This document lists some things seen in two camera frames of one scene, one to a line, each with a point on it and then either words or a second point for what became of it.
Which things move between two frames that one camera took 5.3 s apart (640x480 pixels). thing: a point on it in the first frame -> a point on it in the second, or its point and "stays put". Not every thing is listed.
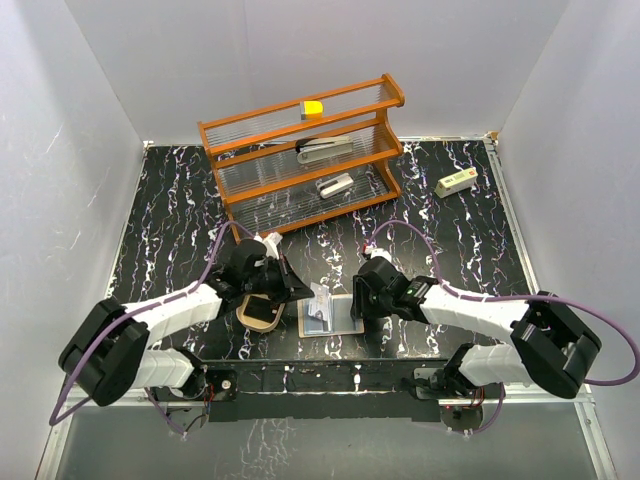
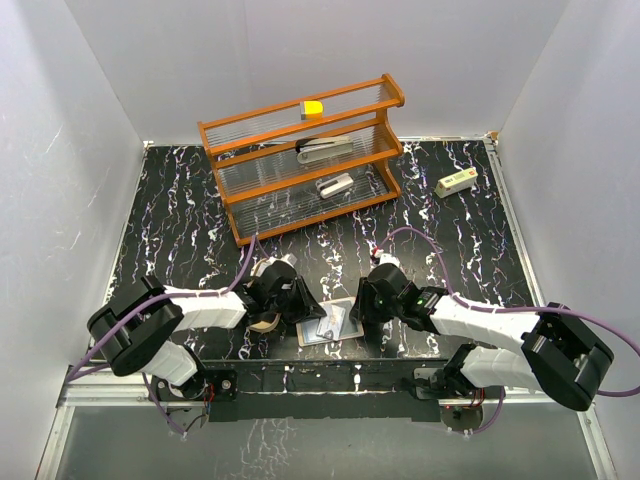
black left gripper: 296,288 -> 306,300
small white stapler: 334,185 stays put
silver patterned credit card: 320,301 -> 330,325
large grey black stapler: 316,149 stays put
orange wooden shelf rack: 306,159 stays put
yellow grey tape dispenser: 311,109 stays put
